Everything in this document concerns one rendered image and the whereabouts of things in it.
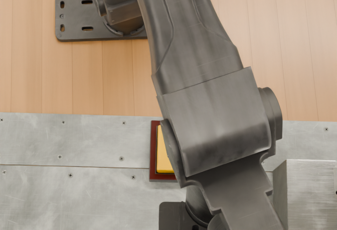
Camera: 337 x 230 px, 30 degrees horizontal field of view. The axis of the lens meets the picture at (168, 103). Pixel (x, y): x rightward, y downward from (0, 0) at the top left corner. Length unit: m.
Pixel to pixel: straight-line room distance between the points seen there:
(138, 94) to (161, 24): 0.43
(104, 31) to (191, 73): 0.46
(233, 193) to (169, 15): 0.14
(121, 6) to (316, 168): 0.30
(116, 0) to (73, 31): 0.17
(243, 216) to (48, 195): 0.43
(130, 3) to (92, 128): 0.20
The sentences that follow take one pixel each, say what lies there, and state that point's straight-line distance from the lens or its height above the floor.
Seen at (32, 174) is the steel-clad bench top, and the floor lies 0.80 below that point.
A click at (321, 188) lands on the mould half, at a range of 0.78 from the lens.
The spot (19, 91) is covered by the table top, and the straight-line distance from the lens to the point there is 0.89.
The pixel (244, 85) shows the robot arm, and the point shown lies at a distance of 0.45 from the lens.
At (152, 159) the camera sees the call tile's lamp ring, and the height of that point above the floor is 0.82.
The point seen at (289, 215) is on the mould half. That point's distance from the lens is 0.76.
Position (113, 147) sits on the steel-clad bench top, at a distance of 0.85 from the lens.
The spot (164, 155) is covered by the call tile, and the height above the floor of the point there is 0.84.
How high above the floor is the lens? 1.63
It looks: 75 degrees down
